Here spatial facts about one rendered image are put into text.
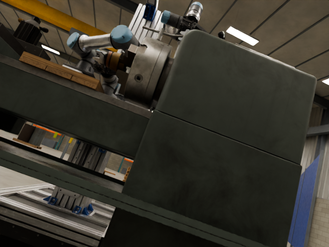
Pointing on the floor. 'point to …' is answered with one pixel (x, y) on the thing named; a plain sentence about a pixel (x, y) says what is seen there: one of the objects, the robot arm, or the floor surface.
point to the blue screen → (305, 204)
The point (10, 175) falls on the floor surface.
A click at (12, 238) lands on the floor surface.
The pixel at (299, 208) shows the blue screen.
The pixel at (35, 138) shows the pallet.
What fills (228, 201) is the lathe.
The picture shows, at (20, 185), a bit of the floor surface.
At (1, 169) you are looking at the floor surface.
